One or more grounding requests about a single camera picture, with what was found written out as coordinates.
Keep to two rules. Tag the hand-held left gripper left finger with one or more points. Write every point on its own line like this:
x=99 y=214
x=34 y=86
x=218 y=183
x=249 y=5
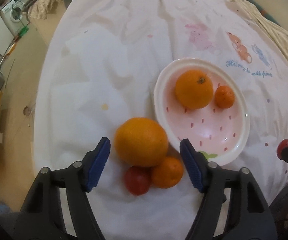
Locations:
x=99 y=165

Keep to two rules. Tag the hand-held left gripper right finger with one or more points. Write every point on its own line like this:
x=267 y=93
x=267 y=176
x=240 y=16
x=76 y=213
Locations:
x=192 y=167

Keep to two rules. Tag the small mandarin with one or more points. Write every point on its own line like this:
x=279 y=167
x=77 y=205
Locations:
x=167 y=172
x=224 y=96

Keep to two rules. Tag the pink white strawberry-print plate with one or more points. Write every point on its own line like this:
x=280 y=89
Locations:
x=208 y=127

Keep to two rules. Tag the large smooth orange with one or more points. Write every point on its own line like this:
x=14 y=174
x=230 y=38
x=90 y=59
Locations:
x=141 y=142

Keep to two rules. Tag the large orange with stem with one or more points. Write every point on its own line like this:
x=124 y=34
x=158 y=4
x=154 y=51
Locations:
x=194 y=88

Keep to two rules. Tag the white cartoon-print cloth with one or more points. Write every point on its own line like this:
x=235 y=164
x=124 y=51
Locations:
x=104 y=67

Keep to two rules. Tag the beige patterned bedding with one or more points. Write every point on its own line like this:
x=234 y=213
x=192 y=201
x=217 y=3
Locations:
x=278 y=30

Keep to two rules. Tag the grey metal tube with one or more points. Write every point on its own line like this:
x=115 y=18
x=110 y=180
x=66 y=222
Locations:
x=5 y=53

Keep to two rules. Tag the green plastic tool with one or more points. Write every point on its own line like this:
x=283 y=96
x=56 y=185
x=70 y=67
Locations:
x=23 y=31

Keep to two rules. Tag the floral beige cloth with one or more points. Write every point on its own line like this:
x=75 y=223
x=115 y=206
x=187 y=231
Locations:
x=45 y=3

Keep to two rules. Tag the white washing machine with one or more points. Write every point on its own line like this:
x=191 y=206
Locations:
x=13 y=10

